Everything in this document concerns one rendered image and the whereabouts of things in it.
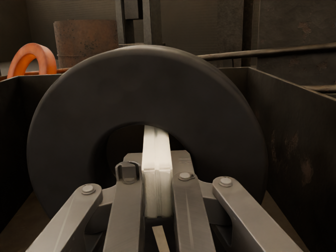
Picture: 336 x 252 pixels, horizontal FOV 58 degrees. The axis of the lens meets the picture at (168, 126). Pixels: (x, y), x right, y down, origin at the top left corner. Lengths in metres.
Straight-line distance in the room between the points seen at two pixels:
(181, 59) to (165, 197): 0.07
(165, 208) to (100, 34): 2.73
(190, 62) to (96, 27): 2.69
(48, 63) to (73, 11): 9.09
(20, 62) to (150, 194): 0.83
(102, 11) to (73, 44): 6.25
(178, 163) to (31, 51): 0.78
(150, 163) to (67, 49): 2.77
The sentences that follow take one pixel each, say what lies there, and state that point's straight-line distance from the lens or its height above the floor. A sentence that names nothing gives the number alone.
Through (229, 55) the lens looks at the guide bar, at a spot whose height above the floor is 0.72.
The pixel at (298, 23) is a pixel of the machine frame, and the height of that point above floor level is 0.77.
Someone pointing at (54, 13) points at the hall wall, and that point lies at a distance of 10.61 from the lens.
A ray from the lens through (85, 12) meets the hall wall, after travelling 9.56.
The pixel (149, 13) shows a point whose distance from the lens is 5.58.
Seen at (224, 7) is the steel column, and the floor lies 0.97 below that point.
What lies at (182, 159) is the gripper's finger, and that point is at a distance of 0.17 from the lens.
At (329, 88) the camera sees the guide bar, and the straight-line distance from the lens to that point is 0.44.
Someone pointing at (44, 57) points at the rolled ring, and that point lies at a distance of 0.86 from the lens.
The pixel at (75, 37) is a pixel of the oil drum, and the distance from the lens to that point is 2.85.
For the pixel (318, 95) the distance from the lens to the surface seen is 0.22.
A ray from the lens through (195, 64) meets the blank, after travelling 0.17.
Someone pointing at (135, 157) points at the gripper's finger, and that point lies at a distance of 0.18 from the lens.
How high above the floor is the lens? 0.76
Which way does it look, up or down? 17 degrees down
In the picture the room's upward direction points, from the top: 2 degrees counter-clockwise
